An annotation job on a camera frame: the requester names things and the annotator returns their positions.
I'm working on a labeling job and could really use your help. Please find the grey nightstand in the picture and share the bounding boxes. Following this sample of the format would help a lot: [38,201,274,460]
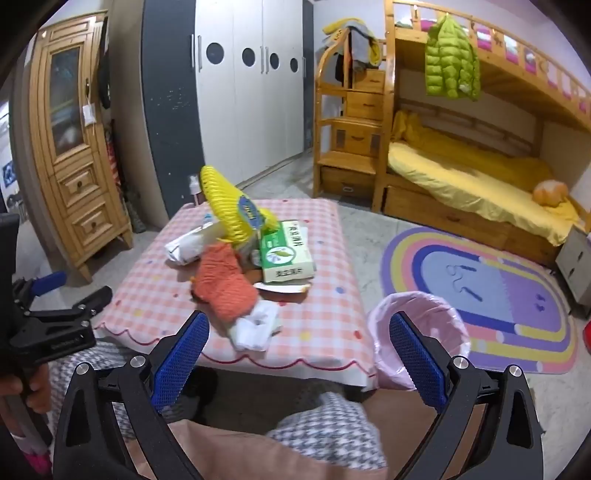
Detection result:
[555,226,591,321]

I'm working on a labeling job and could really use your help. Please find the green tissue packet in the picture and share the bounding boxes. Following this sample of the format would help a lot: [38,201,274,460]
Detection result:
[259,220,317,283]

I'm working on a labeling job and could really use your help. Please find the pile of clothes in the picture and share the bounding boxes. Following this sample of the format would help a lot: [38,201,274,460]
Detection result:
[322,17,384,86]

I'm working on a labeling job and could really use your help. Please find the orange plush pillow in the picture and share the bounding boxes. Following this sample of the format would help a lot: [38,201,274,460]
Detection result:
[532,179,570,206]

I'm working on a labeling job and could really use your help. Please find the wooden stair drawers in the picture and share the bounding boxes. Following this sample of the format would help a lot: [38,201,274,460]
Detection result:
[313,34,393,206]

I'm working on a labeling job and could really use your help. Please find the white plastic bag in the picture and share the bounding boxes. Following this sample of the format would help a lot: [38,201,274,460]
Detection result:
[165,226,222,267]

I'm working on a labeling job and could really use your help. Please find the rainbow oval rug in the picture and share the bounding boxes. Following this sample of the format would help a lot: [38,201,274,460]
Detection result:
[379,225,579,374]

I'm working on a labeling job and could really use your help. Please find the person's left forearm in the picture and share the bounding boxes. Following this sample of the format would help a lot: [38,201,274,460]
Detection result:
[0,397,52,480]

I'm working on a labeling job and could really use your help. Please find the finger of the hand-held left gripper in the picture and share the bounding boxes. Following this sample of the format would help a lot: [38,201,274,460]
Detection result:
[23,286,114,326]
[13,271,68,305]

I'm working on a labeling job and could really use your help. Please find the person's left hand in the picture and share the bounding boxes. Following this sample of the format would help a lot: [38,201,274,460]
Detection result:
[0,367,52,415]

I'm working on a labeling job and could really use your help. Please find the trash bin with pink bag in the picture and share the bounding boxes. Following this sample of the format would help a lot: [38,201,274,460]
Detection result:
[367,292,472,391]

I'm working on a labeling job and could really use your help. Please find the person's houndstooth pants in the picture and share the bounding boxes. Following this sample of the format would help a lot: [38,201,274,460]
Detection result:
[48,346,389,472]

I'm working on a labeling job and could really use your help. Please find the white wardrobe with round holes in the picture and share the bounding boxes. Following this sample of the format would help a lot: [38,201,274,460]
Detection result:
[141,0,315,222]

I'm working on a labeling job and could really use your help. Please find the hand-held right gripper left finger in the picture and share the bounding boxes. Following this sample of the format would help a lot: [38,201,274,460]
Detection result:
[53,310,211,480]

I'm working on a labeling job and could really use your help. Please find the white paper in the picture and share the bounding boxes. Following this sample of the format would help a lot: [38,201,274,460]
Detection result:
[228,300,282,352]

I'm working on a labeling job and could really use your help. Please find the pink upper bunk bedding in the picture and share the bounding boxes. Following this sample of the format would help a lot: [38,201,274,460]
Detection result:
[416,18,591,104]

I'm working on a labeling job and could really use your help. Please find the green puffer jacket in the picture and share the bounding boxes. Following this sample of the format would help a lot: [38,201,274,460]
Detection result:
[425,14,482,101]

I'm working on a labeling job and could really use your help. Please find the wooden cabinet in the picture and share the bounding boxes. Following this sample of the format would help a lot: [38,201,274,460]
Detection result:
[28,13,134,282]

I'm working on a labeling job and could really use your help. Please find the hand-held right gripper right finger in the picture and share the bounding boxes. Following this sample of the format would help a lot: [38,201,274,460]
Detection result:
[389,310,546,480]

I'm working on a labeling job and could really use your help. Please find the pink checkered tablecloth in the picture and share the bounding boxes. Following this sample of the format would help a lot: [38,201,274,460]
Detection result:
[95,198,377,386]

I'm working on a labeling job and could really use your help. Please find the yellow bedding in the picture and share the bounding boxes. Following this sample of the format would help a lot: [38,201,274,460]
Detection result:
[387,111,580,245]

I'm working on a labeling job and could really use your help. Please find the wooden bunk bed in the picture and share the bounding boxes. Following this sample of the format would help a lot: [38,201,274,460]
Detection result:
[373,0,591,268]

